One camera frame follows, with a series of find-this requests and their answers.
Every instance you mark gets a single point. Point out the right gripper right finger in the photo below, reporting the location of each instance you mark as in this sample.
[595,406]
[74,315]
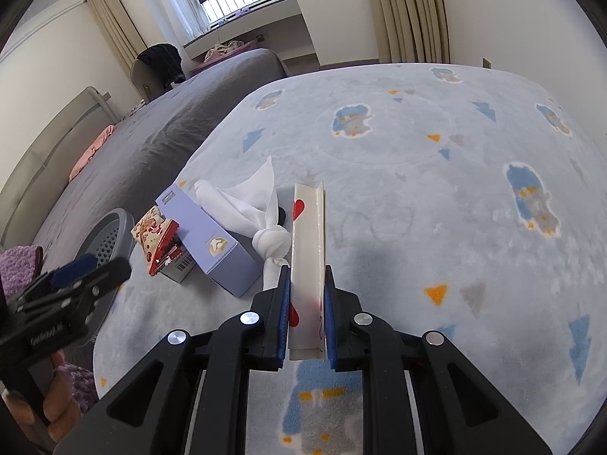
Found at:
[357,341]

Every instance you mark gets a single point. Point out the green white medicine box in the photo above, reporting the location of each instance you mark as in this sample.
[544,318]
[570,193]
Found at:
[162,248]

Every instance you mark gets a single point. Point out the beige headboard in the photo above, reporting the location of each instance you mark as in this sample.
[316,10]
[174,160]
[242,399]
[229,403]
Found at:
[42,174]

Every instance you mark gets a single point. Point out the grey bed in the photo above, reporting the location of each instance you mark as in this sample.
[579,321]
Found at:
[147,151]

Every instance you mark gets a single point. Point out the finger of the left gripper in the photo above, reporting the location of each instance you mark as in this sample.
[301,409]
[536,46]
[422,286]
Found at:
[97,284]
[65,276]

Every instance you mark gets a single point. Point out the left beige curtain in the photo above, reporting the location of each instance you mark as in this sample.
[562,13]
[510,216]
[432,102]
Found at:
[119,31]

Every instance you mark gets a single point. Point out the chair with black garment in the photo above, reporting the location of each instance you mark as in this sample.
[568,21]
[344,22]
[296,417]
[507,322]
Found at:
[156,70]

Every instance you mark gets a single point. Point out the lavender rectangular box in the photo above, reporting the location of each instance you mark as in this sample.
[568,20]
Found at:
[218,254]

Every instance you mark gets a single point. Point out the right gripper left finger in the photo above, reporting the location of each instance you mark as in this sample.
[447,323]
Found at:
[254,340]

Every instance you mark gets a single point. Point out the grey perforated trash basket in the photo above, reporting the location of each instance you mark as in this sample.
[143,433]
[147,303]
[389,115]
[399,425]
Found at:
[110,238]

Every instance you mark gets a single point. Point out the pink clothes on sill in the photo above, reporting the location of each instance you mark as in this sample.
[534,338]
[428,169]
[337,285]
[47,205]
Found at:
[223,51]

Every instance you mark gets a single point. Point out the beige curtain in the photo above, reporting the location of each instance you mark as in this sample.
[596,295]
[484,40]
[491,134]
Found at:
[411,31]
[119,31]

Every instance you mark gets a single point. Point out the knotted white tissue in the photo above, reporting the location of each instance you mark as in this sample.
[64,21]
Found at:
[251,209]

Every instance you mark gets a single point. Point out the wall socket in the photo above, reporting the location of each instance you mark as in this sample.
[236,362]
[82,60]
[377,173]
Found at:
[486,63]

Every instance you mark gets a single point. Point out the white carton with red hearts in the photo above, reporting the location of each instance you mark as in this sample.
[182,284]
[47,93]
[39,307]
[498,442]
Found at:
[307,273]

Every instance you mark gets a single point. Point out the pink cloth on bed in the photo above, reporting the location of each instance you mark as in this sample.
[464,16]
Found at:
[91,151]

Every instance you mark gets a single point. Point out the white sheer curtain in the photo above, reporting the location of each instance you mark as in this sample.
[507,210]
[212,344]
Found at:
[181,21]

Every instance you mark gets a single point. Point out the light blue patterned blanket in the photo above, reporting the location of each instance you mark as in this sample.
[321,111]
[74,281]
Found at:
[458,199]

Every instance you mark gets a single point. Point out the right beige curtain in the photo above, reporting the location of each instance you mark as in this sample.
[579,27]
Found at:
[411,31]

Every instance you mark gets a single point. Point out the purple knitted sleeve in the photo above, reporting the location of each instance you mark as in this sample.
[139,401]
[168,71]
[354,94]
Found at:
[20,266]

